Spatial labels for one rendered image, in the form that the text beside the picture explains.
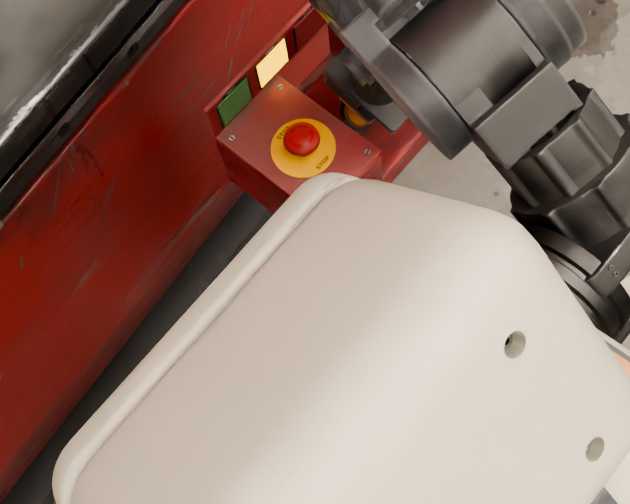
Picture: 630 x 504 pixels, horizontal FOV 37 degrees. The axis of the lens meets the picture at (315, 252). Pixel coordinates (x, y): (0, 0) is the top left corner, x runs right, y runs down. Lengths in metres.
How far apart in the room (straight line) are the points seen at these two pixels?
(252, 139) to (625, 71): 1.14
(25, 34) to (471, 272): 0.79
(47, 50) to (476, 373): 0.77
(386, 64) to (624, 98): 1.50
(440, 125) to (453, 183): 1.35
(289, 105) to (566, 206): 0.57
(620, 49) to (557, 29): 1.53
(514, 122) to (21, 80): 0.63
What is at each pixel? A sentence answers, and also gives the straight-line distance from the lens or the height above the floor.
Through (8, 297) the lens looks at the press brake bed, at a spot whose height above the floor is 0.65.
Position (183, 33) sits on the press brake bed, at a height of 0.74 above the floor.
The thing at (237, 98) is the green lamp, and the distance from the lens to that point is 1.04.
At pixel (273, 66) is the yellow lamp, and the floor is 0.81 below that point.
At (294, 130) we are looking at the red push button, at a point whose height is 0.81.
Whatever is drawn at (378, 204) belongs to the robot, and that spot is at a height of 1.35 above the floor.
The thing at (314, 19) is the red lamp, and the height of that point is 0.81.
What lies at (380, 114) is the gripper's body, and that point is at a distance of 1.02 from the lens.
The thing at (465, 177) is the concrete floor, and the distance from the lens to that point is 1.88.
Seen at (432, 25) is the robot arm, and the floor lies 1.27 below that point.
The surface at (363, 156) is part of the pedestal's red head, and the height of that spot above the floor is 0.78.
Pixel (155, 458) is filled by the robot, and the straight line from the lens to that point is 0.37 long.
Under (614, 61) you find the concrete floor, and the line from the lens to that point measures 2.05.
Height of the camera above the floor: 1.71
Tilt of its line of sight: 70 degrees down
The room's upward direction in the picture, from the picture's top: 12 degrees counter-clockwise
